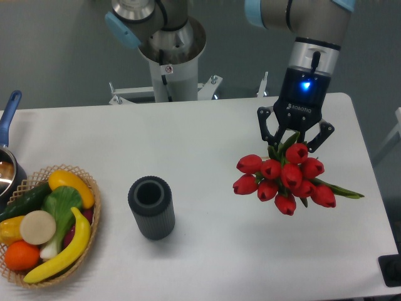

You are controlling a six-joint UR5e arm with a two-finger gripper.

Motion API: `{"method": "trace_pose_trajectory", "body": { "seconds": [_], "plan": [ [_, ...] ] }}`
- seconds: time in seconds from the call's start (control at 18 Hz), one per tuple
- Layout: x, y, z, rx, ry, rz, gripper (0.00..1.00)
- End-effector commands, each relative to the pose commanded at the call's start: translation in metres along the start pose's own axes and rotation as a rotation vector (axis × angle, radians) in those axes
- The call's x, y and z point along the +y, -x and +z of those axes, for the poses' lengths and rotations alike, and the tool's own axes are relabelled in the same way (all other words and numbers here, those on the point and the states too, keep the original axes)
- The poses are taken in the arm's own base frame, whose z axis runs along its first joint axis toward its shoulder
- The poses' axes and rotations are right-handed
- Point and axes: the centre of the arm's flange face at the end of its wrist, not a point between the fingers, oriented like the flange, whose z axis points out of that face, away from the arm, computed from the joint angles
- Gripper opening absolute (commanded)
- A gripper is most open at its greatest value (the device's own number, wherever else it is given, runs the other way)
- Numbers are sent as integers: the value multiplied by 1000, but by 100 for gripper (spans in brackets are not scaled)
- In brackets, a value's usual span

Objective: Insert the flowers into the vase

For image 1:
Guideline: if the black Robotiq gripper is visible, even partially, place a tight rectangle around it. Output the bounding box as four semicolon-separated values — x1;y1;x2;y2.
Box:
257;68;335;153

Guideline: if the red tulip bouquet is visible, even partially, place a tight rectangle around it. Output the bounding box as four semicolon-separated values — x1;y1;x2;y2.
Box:
232;132;364;216

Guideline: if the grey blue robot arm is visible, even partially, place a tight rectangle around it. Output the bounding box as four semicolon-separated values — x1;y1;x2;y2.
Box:
105;1;355;152

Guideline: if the dark grey ribbed vase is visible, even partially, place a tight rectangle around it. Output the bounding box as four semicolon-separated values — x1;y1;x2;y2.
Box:
128;176;175;240

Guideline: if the black device at table edge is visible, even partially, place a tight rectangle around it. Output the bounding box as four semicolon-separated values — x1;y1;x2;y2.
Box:
378;254;400;287

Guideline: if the purple red vegetable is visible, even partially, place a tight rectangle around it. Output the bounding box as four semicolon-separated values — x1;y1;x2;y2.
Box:
63;208;93;249

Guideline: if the yellow lemon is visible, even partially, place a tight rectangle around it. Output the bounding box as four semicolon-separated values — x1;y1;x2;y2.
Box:
48;170;95;209

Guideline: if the green bok choy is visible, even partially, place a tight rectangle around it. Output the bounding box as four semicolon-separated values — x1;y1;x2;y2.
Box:
40;186;83;261

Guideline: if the woven wicker basket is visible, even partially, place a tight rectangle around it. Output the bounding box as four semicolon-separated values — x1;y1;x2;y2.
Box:
1;164;101;289

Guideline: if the yellow banana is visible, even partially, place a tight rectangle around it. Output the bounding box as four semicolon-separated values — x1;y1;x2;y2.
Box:
23;207;91;284

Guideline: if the green cucumber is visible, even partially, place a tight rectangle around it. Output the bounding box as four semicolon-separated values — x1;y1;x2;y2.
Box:
1;182;52;221

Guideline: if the beige round disc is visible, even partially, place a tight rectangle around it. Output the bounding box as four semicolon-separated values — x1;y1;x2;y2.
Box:
19;210;56;245

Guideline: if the yellow bell pepper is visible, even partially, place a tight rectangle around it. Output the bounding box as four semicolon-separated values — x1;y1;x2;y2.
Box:
0;216;24;245

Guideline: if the orange fruit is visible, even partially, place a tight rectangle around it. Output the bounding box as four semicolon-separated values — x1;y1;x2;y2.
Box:
4;240;39;271

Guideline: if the white furniture frame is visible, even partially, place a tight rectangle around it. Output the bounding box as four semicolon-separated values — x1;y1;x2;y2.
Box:
372;107;400;167

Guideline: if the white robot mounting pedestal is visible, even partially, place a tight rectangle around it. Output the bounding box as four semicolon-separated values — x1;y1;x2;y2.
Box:
105;13;223;102

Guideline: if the blue handled saucepan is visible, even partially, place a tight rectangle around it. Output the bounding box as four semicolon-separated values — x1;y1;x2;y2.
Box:
1;90;26;213

